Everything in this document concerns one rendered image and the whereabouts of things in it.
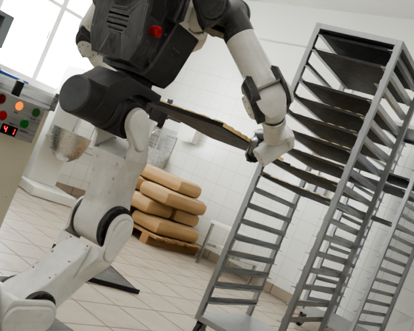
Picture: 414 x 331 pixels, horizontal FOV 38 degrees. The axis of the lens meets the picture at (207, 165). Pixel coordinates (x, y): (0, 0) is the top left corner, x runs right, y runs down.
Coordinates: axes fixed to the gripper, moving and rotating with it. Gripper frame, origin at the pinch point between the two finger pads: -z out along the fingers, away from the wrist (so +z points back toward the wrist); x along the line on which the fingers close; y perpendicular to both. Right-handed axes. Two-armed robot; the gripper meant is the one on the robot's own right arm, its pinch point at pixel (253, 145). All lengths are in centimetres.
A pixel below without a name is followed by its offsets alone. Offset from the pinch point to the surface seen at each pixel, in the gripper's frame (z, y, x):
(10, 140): -23, 79, -31
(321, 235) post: -65, -68, -22
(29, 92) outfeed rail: -36, 80, -13
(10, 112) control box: -15, 82, -22
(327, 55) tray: -93, -46, 66
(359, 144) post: -65, -69, 26
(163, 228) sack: -373, -56, -81
